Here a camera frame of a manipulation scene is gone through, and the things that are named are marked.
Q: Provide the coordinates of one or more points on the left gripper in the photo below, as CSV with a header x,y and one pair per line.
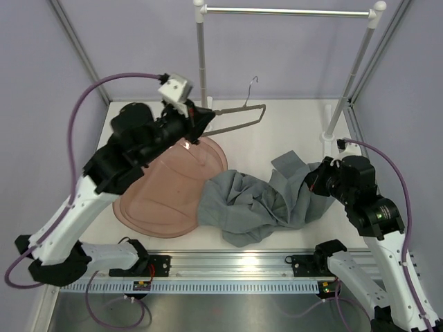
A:
x,y
197,120

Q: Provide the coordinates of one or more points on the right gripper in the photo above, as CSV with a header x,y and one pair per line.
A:
x,y
314,179

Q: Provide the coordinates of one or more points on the grey shirt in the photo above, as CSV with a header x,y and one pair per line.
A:
x,y
248,210

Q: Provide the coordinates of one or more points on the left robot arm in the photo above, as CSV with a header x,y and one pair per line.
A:
x,y
58,256

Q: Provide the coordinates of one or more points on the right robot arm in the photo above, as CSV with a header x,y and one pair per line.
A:
x,y
401,304

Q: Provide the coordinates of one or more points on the pink plastic basin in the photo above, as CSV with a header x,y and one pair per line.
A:
x,y
163,203

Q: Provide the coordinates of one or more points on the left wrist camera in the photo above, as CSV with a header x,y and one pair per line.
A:
x,y
175,90

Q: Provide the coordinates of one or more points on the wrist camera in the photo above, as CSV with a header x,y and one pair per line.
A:
x,y
345,148
175,90

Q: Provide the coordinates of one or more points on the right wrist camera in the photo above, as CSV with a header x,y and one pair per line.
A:
x,y
345,148

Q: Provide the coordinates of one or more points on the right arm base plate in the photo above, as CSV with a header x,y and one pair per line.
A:
x,y
311,265

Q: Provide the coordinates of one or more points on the aluminium mounting rail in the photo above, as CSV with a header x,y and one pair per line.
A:
x,y
224,265

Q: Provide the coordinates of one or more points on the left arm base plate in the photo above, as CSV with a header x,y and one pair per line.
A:
x,y
149,266

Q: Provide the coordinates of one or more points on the white slotted cable duct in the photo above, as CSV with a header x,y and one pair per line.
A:
x,y
163,286

